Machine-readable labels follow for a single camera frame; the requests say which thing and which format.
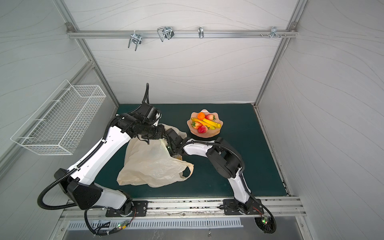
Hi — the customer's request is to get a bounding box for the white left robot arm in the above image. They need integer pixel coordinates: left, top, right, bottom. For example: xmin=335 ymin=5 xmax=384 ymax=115
xmin=37 ymin=89 xmax=164 ymax=212

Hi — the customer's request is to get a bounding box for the pink scalloped fruit plate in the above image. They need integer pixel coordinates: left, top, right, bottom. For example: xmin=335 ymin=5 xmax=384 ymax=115
xmin=187 ymin=109 xmax=224 ymax=139

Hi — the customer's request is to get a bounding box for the white slotted cable duct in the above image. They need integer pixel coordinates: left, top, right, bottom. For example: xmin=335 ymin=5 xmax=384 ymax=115
xmin=67 ymin=218 xmax=244 ymax=231

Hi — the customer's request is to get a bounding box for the orange fruit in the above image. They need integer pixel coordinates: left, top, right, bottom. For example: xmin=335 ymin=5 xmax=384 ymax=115
xmin=197 ymin=112 xmax=206 ymax=121

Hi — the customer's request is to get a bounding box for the metal hook clamp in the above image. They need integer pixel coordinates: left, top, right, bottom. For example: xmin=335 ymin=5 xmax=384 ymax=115
xmin=260 ymin=27 xmax=287 ymax=39
xmin=198 ymin=27 xmax=204 ymax=39
xmin=128 ymin=32 xmax=142 ymax=51
xmin=157 ymin=27 xmax=175 ymax=42

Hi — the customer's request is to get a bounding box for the yellow banana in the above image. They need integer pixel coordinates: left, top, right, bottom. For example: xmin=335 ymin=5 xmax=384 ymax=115
xmin=191 ymin=118 xmax=222 ymax=130

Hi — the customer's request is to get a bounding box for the red strawberry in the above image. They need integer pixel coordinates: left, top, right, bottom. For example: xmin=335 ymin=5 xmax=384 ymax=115
xmin=191 ymin=121 xmax=203 ymax=130

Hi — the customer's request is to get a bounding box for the green table mat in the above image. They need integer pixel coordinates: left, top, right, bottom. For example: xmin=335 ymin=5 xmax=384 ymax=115
xmin=96 ymin=104 xmax=287 ymax=198

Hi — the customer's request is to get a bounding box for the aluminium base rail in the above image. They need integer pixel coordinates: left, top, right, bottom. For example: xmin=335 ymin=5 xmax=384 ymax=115
xmin=59 ymin=196 xmax=307 ymax=220

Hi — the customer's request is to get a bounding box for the horizontal aluminium rail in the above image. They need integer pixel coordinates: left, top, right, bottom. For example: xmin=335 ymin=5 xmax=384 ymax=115
xmin=67 ymin=29 xmax=299 ymax=39

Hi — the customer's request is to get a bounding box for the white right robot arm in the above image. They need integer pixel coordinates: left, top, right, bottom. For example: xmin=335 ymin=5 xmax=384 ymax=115
xmin=163 ymin=129 xmax=277 ymax=234

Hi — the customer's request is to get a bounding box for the white wire basket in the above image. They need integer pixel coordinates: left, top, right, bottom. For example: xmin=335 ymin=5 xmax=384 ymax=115
xmin=11 ymin=80 xmax=106 ymax=156

